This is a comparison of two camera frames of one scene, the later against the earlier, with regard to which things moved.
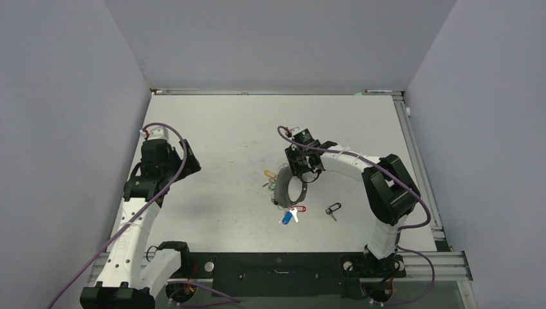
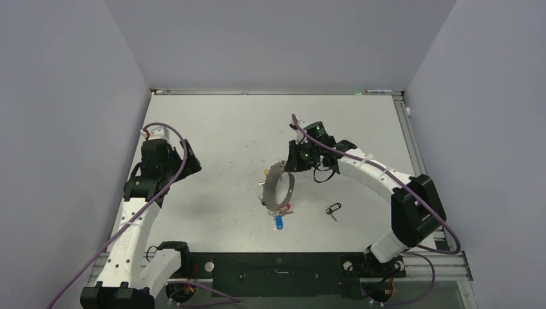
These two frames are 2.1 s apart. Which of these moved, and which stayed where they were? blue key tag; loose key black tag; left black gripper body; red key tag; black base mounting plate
Moved: red key tag; blue key tag
Stayed: loose key black tag; left black gripper body; black base mounting plate
